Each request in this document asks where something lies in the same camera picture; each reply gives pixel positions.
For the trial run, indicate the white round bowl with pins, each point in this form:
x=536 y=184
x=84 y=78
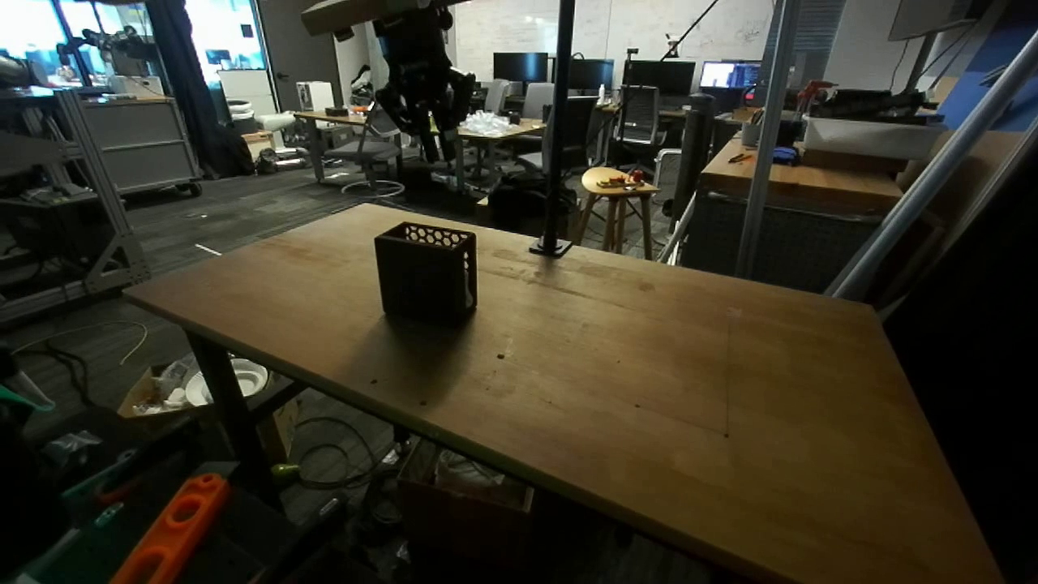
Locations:
x=244 y=376

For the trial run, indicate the orange plastic holder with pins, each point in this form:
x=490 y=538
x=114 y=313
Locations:
x=173 y=525

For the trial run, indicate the black metal table leg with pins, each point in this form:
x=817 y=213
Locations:
x=227 y=409

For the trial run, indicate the long wooden office desk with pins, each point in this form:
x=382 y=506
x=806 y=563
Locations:
x=496 y=132

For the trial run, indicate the brown cardboard box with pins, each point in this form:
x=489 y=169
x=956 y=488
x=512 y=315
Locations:
x=464 y=506

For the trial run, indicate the black vertical stand pole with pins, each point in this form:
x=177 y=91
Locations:
x=558 y=132

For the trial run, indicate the grey drawer cabinet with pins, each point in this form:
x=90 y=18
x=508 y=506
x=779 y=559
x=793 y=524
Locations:
x=140 y=140

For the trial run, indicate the black perforated box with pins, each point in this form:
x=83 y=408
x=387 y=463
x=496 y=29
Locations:
x=422 y=282

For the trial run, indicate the upright aluminium pole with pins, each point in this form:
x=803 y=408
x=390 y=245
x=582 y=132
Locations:
x=764 y=140

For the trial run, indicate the olive wrist camera block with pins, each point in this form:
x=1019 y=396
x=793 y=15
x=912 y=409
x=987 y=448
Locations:
x=344 y=10

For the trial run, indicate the dark computer monitor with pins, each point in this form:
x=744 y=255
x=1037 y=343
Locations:
x=520 y=67
x=656 y=77

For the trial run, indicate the slanted aluminium pole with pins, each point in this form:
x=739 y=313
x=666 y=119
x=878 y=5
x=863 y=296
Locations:
x=932 y=169

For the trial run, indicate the grey office chair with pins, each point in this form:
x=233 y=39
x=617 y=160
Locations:
x=637 y=116

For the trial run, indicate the lit blue screen monitor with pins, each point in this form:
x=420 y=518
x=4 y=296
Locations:
x=729 y=77

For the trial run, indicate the wooden top workbench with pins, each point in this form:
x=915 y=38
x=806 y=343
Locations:
x=798 y=184

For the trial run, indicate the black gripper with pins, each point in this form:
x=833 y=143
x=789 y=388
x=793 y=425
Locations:
x=420 y=53

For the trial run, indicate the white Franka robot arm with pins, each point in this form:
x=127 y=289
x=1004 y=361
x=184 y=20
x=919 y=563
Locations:
x=367 y=53

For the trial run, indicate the open cardboard box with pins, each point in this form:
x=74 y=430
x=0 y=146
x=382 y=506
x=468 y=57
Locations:
x=147 y=392

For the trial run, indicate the round wooden stool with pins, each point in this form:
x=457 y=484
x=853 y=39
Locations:
x=614 y=178

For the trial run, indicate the grey metal shelf rack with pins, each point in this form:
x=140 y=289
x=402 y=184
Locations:
x=93 y=173

